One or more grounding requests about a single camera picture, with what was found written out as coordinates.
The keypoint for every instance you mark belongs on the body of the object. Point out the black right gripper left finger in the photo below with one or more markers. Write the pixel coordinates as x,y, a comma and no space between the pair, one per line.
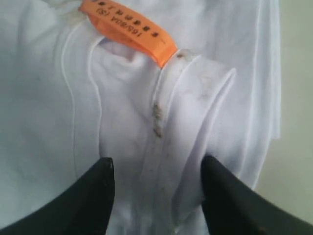
83,209

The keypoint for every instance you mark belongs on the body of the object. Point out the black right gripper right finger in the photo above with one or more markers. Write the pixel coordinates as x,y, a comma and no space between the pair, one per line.
232,208

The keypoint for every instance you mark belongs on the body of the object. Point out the white t-shirt red lettering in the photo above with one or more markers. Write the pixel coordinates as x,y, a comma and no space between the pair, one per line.
70,95

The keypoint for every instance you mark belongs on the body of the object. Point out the orange neck label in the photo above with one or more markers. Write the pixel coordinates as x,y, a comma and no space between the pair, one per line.
125,26

